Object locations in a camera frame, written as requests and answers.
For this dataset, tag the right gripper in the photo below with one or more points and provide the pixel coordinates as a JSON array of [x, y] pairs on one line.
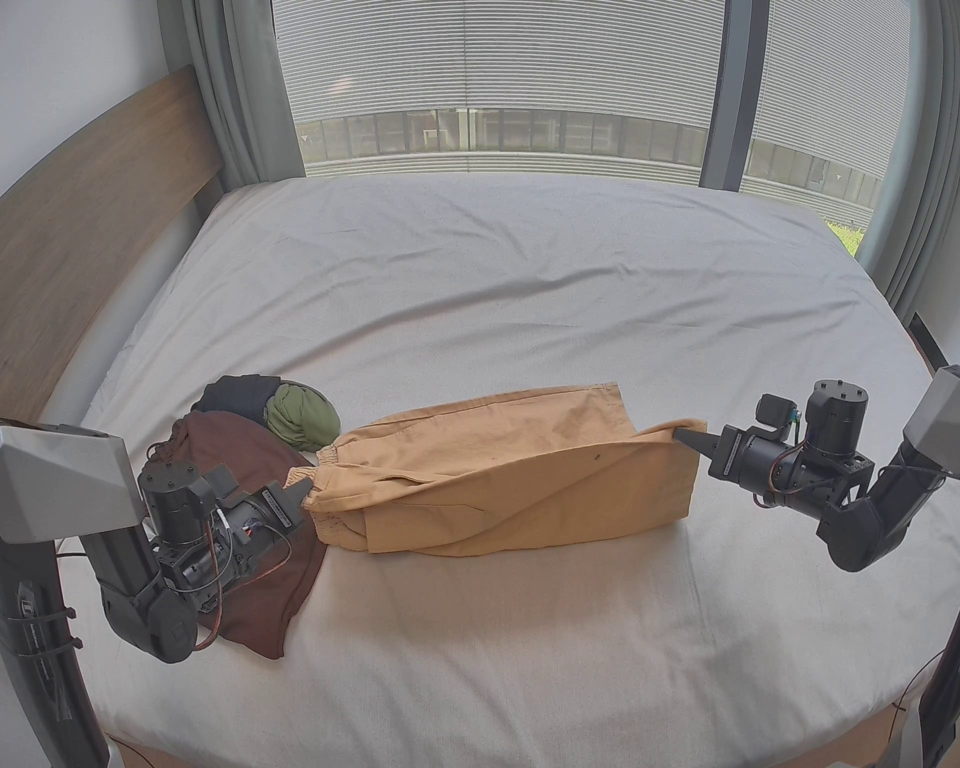
[[750, 461]]

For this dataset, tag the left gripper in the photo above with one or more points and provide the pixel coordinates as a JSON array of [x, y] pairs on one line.
[[259, 521]]

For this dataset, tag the tan trousers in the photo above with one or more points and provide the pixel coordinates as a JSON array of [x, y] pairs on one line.
[[525, 465]]

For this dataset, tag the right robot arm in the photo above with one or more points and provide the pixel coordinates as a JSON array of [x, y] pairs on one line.
[[862, 525]]

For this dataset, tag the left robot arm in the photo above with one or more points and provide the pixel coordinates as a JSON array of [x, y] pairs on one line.
[[135, 585]]

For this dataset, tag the bed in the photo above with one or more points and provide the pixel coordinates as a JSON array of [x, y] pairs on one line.
[[525, 285]]

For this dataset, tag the brown garment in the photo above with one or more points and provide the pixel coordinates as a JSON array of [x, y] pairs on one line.
[[262, 600]]

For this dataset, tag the green garment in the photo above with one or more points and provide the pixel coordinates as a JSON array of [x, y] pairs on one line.
[[300, 420]]

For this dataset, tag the black garment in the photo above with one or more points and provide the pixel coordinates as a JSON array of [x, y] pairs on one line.
[[229, 394]]

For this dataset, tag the grey-green curtain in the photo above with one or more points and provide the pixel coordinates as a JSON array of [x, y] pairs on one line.
[[926, 150], [240, 90]]

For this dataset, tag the window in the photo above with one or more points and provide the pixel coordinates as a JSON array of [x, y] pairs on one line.
[[495, 67]]

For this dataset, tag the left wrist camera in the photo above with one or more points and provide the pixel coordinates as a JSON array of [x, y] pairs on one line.
[[222, 484]]

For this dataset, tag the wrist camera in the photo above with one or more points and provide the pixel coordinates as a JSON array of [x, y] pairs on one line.
[[222, 484], [774, 414]]

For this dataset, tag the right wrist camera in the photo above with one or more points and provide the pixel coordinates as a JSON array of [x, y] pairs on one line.
[[774, 414]]

